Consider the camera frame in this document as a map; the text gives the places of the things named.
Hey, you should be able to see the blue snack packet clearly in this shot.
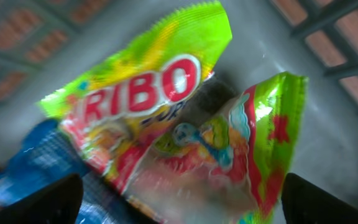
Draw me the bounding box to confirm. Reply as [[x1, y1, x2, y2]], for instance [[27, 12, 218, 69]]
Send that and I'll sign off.
[[0, 119, 153, 224]]

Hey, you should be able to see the green Haribo candy bag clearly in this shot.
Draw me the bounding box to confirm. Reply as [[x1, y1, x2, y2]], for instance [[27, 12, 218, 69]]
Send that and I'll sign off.
[[39, 1, 308, 223]]

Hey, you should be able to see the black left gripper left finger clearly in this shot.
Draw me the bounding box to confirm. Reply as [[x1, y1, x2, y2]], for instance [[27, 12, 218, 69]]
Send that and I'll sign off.
[[0, 174, 83, 224]]

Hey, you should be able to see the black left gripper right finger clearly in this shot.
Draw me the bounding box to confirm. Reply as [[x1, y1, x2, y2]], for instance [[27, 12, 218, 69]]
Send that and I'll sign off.
[[281, 173, 358, 224]]

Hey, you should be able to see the grey plastic mesh basket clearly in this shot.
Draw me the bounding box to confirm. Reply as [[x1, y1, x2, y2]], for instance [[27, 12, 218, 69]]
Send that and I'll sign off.
[[0, 1, 358, 208]]

